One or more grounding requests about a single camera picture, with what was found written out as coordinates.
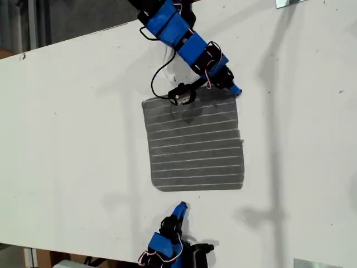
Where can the grey striped square towel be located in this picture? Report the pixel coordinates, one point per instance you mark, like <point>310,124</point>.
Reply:
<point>195,156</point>

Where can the white object under table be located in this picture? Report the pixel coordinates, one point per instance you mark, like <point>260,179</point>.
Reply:
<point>67,264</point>

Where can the brown cardboard box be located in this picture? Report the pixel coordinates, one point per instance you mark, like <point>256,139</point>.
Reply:
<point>43,258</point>

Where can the white table leg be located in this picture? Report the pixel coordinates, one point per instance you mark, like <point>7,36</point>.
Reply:
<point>30,258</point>

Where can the black camera stalk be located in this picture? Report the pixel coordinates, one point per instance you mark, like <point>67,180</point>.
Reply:
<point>200,81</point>

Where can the black camera box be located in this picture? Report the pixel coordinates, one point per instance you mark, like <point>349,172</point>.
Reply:
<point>202,257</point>
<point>181,95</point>

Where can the grey vertical post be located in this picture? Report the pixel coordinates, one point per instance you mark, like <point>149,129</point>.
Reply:
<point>32,22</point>

